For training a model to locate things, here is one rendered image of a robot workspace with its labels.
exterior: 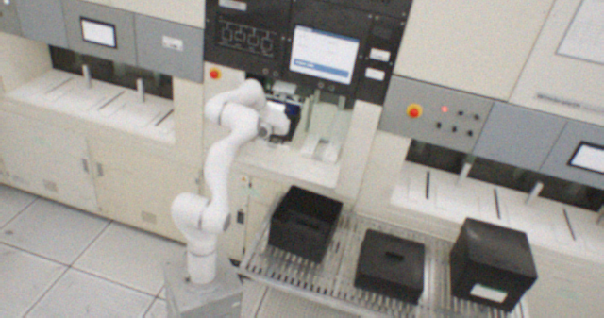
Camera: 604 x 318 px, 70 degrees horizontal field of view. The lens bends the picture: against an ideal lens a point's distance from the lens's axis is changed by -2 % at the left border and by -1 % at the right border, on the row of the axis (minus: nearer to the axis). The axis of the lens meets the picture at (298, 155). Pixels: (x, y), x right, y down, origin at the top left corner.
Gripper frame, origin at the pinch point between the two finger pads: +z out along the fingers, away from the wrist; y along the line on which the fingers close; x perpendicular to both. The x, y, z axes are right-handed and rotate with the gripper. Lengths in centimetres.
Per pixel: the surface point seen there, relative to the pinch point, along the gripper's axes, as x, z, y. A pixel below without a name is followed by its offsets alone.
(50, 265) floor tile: -120, -53, -120
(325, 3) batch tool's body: 60, -18, 18
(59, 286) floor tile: -120, -64, -105
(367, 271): -34, -68, 62
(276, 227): -31, -59, 18
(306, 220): -42, -38, 29
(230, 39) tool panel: 35.2, -15.5, -22.9
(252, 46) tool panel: 34.1, -16.1, -12.1
